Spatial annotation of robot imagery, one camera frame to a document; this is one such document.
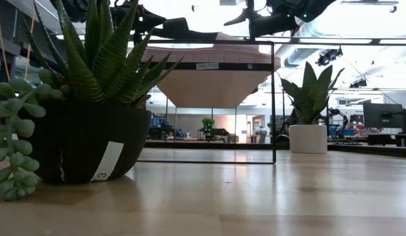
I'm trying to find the spiky green aloe plant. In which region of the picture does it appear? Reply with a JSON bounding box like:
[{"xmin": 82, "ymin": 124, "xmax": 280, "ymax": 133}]
[{"xmin": 21, "ymin": 0, "xmax": 184, "ymax": 108}]

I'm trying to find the black computer monitor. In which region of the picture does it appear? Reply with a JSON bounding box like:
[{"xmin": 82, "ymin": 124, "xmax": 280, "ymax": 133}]
[{"xmin": 363, "ymin": 102, "xmax": 404, "ymax": 129}]

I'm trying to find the black bowl planter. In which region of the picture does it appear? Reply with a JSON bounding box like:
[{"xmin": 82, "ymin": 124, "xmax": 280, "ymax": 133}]
[{"xmin": 18, "ymin": 100, "xmax": 153, "ymax": 184}]

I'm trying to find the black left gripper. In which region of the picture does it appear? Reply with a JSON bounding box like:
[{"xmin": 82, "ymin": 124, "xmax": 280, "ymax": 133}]
[{"xmin": 109, "ymin": 0, "xmax": 167, "ymax": 35}]

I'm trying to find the black slide sandal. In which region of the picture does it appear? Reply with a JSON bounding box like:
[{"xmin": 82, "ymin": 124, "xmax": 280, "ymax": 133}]
[{"xmin": 153, "ymin": 17, "xmax": 221, "ymax": 41}]

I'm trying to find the pale green trailing succulent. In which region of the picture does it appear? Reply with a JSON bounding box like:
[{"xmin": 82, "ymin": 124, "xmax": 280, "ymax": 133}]
[{"xmin": 0, "ymin": 70, "xmax": 65, "ymax": 201}]

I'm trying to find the white cylindrical pot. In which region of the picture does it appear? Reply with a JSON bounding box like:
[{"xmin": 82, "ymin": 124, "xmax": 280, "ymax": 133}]
[{"xmin": 288, "ymin": 123, "xmax": 328, "ymax": 154}]

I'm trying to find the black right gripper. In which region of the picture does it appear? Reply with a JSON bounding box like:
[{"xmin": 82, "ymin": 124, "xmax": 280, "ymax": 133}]
[{"xmin": 224, "ymin": 0, "xmax": 301, "ymax": 41}]

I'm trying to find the small green background plant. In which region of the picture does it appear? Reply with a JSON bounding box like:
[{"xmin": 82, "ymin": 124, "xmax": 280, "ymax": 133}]
[{"xmin": 202, "ymin": 117, "xmax": 215, "ymax": 134}]

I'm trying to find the green snake plant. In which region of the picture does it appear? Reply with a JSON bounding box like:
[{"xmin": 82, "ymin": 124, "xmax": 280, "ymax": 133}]
[{"xmin": 280, "ymin": 61, "xmax": 345, "ymax": 125}]

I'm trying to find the black ceiling-mounted device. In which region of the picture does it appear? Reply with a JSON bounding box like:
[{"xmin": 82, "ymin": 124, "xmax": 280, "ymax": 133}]
[{"xmin": 316, "ymin": 48, "xmax": 344, "ymax": 67}]

